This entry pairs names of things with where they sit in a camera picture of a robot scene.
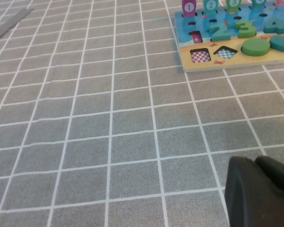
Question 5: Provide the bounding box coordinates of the green number three piece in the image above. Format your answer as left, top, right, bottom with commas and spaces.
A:
234, 20, 256, 38

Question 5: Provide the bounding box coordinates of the green fish marked three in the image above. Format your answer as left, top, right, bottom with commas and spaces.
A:
225, 0, 242, 15

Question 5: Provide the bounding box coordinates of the purple number one peg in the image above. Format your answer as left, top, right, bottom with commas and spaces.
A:
181, 0, 196, 18

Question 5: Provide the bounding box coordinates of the teal fish marked four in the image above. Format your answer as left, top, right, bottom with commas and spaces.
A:
249, 0, 267, 11

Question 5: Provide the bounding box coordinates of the green circle piece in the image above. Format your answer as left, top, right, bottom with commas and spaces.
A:
241, 38, 271, 57

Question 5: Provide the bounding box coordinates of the teal number four piece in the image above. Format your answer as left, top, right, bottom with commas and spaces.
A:
263, 18, 284, 34

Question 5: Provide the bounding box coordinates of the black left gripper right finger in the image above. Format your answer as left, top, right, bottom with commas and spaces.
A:
255, 155, 284, 203

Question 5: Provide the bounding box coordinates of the grey flat strip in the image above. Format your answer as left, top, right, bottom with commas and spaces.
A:
0, 8, 35, 45

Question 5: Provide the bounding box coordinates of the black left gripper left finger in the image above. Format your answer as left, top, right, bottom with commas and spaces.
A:
224, 155, 284, 227

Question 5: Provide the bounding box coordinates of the grey checked tablecloth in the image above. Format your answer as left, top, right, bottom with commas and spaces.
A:
0, 0, 284, 227

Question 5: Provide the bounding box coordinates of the teal fish marked two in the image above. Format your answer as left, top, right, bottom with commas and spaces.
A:
203, 0, 219, 17

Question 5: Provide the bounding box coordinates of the teal number two piece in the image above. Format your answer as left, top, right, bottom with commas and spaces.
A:
208, 23, 231, 42

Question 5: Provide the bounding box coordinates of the colourful wooden puzzle board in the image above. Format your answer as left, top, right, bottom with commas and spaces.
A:
174, 0, 284, 73

